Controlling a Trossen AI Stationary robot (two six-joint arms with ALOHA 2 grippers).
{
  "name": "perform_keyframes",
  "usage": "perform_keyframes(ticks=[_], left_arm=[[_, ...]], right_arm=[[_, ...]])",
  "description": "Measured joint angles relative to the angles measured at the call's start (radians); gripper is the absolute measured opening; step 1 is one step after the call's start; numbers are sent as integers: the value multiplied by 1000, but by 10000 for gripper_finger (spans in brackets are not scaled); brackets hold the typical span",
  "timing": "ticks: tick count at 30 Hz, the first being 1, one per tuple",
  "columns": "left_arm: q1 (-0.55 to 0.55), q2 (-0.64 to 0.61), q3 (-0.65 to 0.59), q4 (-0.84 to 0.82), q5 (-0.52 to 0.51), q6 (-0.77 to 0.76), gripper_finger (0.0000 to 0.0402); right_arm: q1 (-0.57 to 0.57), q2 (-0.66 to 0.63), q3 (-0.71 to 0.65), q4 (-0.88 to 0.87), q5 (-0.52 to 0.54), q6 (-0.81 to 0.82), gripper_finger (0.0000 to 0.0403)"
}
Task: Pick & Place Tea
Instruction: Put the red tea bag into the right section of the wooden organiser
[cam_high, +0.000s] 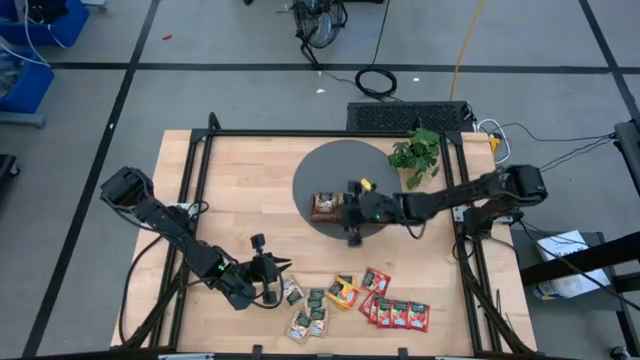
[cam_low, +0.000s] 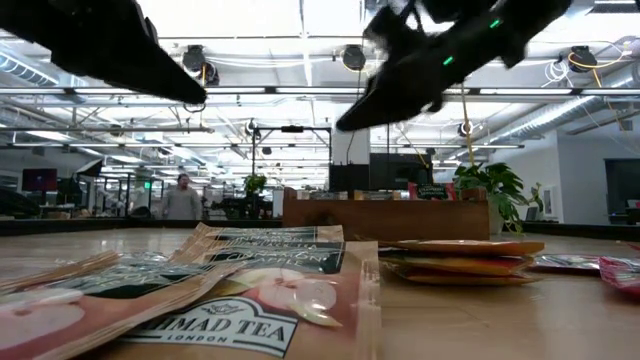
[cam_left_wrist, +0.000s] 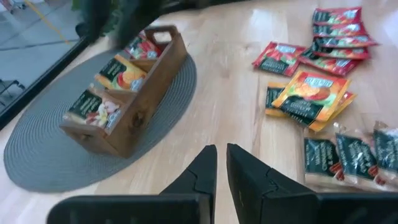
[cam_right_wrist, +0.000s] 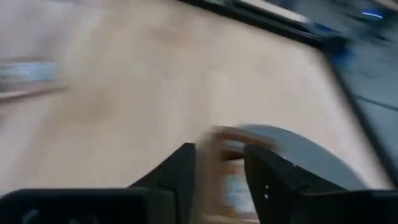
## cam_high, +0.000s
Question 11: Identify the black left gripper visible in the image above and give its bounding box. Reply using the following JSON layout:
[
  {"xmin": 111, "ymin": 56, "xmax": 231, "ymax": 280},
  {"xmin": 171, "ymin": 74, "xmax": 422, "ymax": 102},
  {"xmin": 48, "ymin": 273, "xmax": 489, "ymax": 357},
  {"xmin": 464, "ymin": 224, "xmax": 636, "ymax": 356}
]
[{"xmin": 215, "ymin": 233, "xmax": 293, "ymax": 310}]

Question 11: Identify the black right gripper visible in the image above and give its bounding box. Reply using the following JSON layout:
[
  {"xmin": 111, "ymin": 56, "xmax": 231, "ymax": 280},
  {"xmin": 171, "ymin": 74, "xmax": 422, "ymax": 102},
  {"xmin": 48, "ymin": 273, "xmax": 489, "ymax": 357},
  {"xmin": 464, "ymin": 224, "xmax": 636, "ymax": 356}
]
[{"xmin": 340, "ymin": 179, "xmax": 404, "ymax": 247}]

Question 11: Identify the wooden three-compartment box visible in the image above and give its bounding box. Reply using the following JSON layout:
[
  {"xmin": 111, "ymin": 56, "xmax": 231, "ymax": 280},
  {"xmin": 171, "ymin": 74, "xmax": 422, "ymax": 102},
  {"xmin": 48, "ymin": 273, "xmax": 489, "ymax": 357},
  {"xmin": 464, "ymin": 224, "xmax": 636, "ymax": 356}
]
[{"xmin": 309, "ymin": 191, "xmax": 389, "ymax": 226}]

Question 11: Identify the round grey placemat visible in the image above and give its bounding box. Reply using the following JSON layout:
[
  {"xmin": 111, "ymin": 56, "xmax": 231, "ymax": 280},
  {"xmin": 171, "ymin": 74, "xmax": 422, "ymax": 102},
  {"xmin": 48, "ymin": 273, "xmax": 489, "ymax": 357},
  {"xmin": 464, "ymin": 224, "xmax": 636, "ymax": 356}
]
[{"xmin": 291, "ymin": 138, "xmax": 403, "ymax": 241}]

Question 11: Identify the small green plant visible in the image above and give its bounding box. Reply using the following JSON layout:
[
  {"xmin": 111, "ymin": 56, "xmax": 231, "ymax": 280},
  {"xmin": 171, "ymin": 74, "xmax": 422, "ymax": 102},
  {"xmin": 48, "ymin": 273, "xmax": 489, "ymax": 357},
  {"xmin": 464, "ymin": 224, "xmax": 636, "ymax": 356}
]
[{"xmin": 387, "ymin": 127, "xmax": 442, "ymax": 190}]

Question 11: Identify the black vented computer case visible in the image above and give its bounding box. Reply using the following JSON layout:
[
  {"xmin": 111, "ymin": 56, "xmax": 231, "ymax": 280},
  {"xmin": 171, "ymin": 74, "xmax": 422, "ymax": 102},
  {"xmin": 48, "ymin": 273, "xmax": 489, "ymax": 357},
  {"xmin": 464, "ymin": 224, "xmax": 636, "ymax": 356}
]
[{"xmin": 345, "ymin": 100, "xmax": 475, "ymax": 134}]

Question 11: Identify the black floor fan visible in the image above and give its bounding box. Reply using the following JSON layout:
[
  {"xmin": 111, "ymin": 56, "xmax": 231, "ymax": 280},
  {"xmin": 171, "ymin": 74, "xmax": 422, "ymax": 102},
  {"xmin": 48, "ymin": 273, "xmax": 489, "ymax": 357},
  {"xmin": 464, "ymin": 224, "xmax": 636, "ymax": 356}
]
[{"xmin": 291, "ymin": 0, "xmax": 350, "ymax": 70}]

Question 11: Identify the white paper sheet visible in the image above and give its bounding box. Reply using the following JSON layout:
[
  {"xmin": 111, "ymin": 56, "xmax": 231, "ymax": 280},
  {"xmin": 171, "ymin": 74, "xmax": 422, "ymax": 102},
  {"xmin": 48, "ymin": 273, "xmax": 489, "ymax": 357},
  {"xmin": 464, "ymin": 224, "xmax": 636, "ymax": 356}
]
[{"xmin": 534, "ymin": 229, "xmax": 590, "ymax": 262}]

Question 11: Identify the black metal stand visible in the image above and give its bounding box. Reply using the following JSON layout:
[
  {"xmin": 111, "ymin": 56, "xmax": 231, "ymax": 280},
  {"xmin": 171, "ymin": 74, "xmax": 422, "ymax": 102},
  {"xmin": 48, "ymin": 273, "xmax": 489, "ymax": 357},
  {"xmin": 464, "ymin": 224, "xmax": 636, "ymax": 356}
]
[{"xmin": 518, "ymin": 232, "xmax": 640, "ymax": 360}]

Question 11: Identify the black object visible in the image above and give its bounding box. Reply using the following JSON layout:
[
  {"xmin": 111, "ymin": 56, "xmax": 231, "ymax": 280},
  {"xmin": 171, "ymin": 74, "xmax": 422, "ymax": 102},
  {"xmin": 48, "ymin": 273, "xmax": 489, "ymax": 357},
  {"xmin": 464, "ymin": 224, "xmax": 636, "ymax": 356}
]
[{"xmin": 0, "ymin": 153, "xmax": 21, "ymax": 182}]

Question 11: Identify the blue plastic bin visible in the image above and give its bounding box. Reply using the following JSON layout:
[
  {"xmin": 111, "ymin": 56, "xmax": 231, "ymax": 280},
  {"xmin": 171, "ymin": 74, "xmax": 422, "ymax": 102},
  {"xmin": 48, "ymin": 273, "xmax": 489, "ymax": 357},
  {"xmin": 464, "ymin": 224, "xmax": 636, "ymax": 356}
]
[
  {"xmin": 0, "ymin": 0, "xmax": 91, "ymax": 49},
  {"xmin": 0, "ymin": 48, "xmax": 56, "ymax": 116}
]

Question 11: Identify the black device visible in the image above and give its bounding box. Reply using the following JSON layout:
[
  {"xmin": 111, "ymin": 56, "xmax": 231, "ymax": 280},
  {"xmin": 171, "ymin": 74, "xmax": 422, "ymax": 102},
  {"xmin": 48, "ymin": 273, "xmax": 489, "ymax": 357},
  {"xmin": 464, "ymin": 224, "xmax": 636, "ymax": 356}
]
[{"xmin": 27, "ymin": 0, "xmax": 70, "ymax": 25}]

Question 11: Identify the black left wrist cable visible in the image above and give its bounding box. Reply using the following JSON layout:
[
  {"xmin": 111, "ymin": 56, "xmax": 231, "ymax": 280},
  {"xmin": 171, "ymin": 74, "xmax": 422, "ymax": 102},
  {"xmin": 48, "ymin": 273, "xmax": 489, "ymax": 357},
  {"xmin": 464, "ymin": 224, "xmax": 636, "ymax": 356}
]
[{"xmin": 248, "ymin": 273, "xmax": 287, "ymax": 311}]

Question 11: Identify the coiled black cable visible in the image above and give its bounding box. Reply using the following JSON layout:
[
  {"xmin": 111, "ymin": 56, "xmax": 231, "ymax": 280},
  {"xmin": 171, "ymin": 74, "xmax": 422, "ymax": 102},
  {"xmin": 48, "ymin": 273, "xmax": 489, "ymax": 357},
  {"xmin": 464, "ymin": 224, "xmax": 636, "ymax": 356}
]
[{"xmin": 353, "ymin": 0, "xmax": 400, "ymax": 101}]

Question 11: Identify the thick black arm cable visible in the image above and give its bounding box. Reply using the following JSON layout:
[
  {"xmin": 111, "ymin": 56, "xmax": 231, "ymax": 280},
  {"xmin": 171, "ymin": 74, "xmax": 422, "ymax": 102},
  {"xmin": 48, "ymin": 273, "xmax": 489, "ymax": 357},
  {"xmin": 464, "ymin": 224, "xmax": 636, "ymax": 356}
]
[{"xmin": 117, "ymin": 232, "xmax": 169, "ymax": 346}]

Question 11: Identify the white looped cable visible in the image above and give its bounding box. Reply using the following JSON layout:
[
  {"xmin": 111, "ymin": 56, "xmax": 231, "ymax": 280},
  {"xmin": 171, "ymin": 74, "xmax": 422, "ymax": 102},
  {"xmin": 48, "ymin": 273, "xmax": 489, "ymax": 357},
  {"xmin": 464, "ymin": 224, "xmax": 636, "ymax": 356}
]
[{"xmin": 476, "ymin": 117, "xmax": 512, "ymax": 167}]

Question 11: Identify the yellow floor cable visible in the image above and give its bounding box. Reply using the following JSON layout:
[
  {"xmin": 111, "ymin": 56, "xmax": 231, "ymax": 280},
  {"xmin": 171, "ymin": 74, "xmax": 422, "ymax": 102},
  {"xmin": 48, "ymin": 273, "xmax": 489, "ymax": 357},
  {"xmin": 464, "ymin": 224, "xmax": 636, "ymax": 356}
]
[{"xmin": 448, "ymin": 0, "xmax": 486, "ymax": 102}]

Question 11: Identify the thin black cable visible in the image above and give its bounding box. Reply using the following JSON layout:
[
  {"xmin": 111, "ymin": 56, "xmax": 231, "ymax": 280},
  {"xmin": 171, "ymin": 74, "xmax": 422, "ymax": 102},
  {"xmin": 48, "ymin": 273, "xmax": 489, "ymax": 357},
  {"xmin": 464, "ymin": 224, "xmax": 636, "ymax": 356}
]
[{"xmin": 492, "ymin": 121, "xmax": 617, "ymax": 174}]

